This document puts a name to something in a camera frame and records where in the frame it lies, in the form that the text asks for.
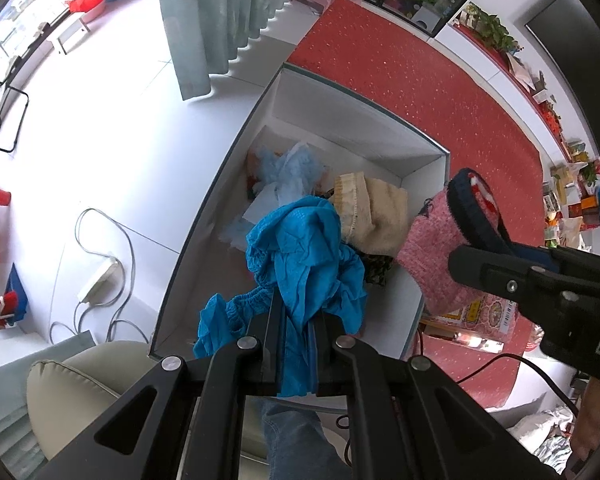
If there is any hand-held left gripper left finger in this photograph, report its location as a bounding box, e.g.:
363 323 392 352
32 292 286 480

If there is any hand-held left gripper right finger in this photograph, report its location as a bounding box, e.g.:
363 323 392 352
307 310 556 480

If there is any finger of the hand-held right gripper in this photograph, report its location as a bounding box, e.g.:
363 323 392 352
448 244 546 327
451 168 561 273

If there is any pink patterned carton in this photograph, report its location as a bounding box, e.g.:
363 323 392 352
396 180 520 348

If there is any blue mesh cloth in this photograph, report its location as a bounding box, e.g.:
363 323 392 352
246 196 343 281
193 240 368 397

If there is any beige knit cloth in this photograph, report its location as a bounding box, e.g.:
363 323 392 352
328 172 409 258

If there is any leopard print cloth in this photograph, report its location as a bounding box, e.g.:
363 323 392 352
357 252 395 287

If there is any grey storage box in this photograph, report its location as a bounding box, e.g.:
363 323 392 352
147 62 452 361

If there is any light blue fluffy cloth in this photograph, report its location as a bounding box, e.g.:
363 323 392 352
245 141 331 201

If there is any person's right forearm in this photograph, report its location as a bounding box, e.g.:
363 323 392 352
569 377 600 463

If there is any person's jeans leg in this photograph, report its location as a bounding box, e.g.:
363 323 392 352
260 397 353 480

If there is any pile of snack packets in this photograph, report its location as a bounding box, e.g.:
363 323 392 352
542 150 600 248

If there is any white crumpled cloth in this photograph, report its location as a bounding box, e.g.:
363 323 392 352
505 405 581 476

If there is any white cabinet with red top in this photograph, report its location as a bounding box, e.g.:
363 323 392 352
435 22 596 166

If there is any green potted plant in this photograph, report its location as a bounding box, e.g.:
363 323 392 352
462 2 523 53

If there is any dark flat screen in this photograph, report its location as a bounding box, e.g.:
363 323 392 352
525 0 600 161

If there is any beige seat cushion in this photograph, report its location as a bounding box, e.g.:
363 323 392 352
26 340 201 466

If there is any blue plastic object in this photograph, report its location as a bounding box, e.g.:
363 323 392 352
2 262 31 328

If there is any pale green fabric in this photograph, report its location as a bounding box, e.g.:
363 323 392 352
0 332 98 471

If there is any pale green curtain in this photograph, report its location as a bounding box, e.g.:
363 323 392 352
155 0 301 102

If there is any white low bench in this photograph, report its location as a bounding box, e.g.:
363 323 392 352
47 12 91 56

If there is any black cable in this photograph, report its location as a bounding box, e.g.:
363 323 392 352
457 352 578 406

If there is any white power cable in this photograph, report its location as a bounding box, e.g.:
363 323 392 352
47 207 148 343

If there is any black metal chair frame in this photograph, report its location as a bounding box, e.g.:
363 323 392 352
0 72 31 153

